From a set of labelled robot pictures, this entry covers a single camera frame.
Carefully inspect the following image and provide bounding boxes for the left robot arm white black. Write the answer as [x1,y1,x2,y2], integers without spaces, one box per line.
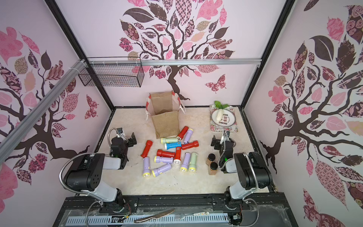
[59,128,137,207]

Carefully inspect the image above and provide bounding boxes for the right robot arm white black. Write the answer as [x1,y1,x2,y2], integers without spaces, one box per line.
[209,135,273,200]

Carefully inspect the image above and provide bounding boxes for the burlap tote bag red trim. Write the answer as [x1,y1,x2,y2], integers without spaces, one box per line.
[146,91,186,139]

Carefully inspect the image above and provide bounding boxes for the spice jar black lid upper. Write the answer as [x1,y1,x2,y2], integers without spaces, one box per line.
[206,153,216,166]

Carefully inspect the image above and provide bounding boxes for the spice jar black lid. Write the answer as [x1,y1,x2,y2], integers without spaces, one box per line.
[208,162,219,176]
[206,153,216,166]

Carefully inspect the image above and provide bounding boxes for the floral placemat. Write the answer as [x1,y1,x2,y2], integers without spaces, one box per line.
[209,105,238,133]

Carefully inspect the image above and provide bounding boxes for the spice jar black lid lower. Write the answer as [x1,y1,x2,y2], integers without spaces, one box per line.
[208,162,219,176]

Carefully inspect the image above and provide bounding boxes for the white patterned plate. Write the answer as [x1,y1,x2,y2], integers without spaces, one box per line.
[211,109,236,127]

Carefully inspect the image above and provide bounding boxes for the white radish toy green leaves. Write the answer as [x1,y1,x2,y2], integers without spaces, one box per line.
[214,101,229,122]

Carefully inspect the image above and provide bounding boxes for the green flashlight right upright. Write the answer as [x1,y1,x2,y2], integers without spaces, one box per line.
[188,152,198,172]

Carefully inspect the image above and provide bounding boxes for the purple flashlight centre horizontal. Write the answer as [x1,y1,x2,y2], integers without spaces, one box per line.
[154,156,174,164]

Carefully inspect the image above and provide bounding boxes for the red flashlight centre horizontal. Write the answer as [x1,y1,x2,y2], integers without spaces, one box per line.
[157,149,175,158]

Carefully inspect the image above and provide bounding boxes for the purple flashlight bottom diagonal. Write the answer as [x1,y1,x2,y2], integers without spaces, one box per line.
[152,163,172,177]

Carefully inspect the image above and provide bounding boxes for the right flexible metal conduit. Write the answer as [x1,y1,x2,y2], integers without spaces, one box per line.
[243,152,259,191]

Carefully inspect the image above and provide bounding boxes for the flexible metal conduit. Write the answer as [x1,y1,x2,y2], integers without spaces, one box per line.
[59,153,96,194]
[243,152,259,191]

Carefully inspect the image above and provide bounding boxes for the green flashlight near bag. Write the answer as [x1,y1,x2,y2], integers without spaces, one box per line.
[160,138,179,144]

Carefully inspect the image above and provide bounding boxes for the red flashlight by bag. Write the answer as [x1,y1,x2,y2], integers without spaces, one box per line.
[177,126,189,141]

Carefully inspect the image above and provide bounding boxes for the red flashlight white head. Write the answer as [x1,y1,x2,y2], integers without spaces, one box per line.
[174,147,182,165]

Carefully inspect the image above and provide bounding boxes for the left flexible metal conduit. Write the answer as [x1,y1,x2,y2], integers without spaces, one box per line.
[59,153,96,194]

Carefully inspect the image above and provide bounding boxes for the table knife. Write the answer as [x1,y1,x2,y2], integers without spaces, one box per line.
[133,209,175,223]

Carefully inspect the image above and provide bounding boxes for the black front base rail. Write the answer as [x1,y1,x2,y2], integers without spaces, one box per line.
[61,193,288,214]

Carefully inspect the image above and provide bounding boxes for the white slotted cable duct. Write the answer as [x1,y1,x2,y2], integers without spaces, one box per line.
[64,212,230,227]

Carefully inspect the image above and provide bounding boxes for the black wire wall basket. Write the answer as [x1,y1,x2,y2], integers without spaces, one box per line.
[78,57,145,88]

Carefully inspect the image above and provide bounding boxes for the back aluminium frame bar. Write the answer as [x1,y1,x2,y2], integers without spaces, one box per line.
[89,58,262,66]

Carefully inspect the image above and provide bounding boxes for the aluminium frame bar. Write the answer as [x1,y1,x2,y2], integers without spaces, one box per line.
[1,59,87,163]
[89,58,262,66]

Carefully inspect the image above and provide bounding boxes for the left aluminium frame bar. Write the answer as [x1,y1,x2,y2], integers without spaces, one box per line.
[1,59,87,163]

